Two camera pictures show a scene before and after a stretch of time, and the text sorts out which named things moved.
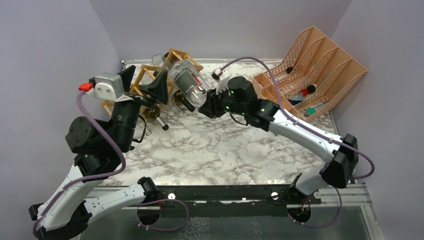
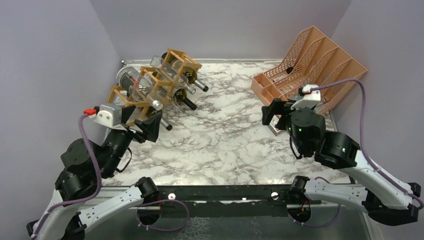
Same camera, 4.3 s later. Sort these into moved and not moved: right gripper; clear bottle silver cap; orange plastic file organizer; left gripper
Moved: right gripper; left gripper; clear bottle silver cap
Not moved: orange plastic file organizer
